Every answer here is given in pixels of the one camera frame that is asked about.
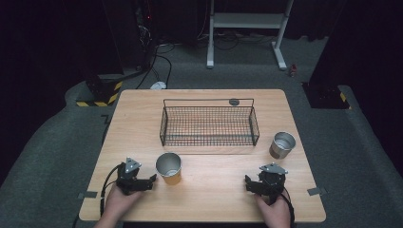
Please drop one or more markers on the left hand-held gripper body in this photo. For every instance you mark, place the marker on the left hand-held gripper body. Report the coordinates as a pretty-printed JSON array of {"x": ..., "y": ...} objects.
[{"x": 128, "y": 180}]

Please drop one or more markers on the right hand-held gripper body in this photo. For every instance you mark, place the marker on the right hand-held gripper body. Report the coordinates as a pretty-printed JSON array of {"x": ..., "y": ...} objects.
[{"x": 272, "y": 183}]

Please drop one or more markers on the orange metal cup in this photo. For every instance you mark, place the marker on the orange metal cup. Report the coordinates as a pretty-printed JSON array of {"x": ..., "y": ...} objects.
[{"x": 169, "y": 169}]

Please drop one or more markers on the person's left hand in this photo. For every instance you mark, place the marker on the person's left hand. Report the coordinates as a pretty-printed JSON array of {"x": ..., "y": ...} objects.
[{"x": 118, "y": 202}]

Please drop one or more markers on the person's right hand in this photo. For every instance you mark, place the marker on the person's right hand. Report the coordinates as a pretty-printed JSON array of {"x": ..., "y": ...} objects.
[{"x": 275, "y": 210}]

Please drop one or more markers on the brown metal cup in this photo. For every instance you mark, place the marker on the brown metal cup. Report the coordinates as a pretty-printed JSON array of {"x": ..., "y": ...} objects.
[{"x": 282, "y": 145}]

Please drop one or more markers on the grey tape piece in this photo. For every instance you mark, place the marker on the grey tape piece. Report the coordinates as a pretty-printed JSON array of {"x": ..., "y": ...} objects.
[
  {"x": 316, "y": 191},
  {"x": 87, "y": 194}
]

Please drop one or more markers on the grey round table grommet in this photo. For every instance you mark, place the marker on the grey round table grommet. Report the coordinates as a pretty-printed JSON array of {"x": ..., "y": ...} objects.
[{"x": 234, "y": 102}]

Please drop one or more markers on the black yellow striped stand base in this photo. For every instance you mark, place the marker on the black yellow striped stand base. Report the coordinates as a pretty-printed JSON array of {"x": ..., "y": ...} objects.
[
  {"x": 101, "y": 93},
  {"x": 326, "y": 96}
]

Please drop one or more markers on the white power adapter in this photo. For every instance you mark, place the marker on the white power adapter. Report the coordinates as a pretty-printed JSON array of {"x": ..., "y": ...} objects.
[{"x": 158, "y": 85}]

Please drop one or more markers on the small red object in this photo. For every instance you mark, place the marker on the small red object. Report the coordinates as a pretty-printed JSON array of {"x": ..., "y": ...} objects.
[{"x": 293, "y": 70}]

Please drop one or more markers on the dark computer tower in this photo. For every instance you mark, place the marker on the dark computer tower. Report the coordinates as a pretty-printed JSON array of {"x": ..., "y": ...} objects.
[{"x": 146, "y": 31}]

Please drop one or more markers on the white metal stand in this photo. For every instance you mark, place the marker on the white metal stand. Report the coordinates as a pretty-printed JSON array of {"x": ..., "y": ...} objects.
[{"x": 247, "y": 20}]

